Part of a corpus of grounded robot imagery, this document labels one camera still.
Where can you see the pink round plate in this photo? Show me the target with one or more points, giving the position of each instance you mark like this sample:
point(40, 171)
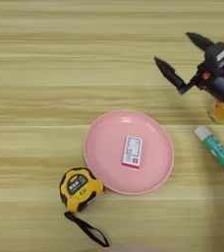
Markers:
point(107, 147)

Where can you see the black box with white label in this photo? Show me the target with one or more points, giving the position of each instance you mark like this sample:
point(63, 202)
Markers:
point(218, 57)

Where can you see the small white pink card box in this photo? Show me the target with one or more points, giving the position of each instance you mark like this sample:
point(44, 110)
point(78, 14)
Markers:
point(132, 151)

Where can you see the green and white glue stick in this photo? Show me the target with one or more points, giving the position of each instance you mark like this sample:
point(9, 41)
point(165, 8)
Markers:
point(217, 147)

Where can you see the orange juice bottle white cap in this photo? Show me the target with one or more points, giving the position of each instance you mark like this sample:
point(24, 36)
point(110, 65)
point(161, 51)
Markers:
point(219, 113)

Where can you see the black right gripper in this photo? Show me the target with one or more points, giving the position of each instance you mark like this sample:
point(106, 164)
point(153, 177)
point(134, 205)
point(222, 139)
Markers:
point(220, 87)

